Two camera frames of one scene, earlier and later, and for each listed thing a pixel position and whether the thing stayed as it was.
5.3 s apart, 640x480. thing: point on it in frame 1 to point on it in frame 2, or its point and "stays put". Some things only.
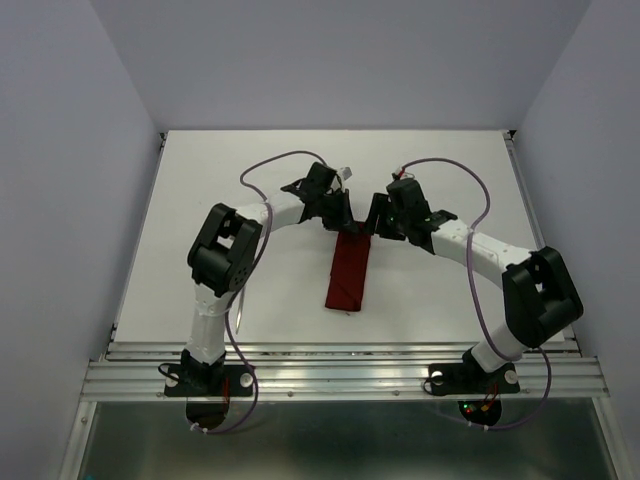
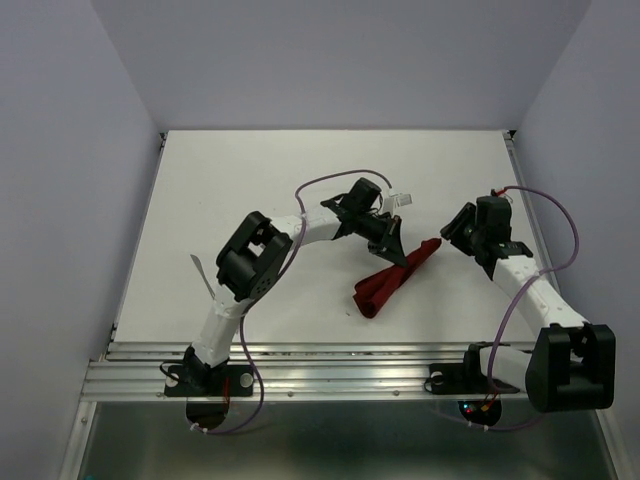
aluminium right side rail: [568, 339] stays put
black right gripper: [380, 203] to [452, 229]
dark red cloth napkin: [349, 267] to [370, 294]
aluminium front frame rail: [343, 369] stays put
